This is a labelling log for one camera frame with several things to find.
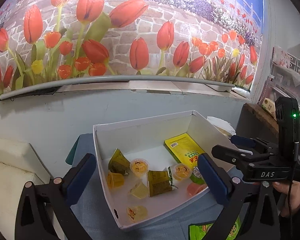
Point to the cream sofa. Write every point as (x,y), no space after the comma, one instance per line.
(10,170)

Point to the pink floral box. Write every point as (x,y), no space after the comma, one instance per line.
(281,57)

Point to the pink jelly cup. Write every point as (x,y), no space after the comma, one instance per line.
(195,188)

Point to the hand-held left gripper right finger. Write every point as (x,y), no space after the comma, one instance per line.
(212,182)

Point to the large yellow snack pouch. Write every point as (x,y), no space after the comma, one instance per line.
(185,152)

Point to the pale yellow jelly cup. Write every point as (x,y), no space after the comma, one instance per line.
(139,190)

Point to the white cardboard box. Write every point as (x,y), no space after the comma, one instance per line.
(140,140)

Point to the grey poster rod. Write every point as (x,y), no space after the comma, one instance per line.
(90,80)

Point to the wooden counter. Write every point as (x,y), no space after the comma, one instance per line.
(255,112)

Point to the green yellow snack packet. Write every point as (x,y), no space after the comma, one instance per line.
(158,183)
(118,161)

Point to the clear jelly cup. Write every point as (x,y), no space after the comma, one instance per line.
(136,212)

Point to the clear acrylic case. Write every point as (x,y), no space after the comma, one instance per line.
(287,90)

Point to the tulip wall poster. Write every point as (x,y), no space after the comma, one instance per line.
(140,17)

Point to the orange yellow jelly cup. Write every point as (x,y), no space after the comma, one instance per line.
(115,180)

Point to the bright green snack packet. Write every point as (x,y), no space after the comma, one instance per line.
(198,231)

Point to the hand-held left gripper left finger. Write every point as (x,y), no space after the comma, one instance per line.
(81,177)

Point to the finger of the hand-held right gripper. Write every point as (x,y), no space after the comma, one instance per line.
(225,152)
(242,141)

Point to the person's right hand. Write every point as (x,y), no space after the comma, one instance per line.
(297,197)

